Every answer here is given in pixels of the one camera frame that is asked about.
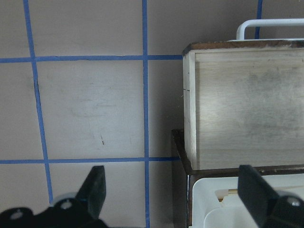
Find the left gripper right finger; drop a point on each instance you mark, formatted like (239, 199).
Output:
(268, 208)

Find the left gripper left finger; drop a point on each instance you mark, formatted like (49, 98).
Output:
(92, 193)

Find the open wooden drawer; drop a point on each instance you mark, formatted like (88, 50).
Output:
(244, 103)

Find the white drawer handle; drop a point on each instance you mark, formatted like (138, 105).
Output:
(267, 24)

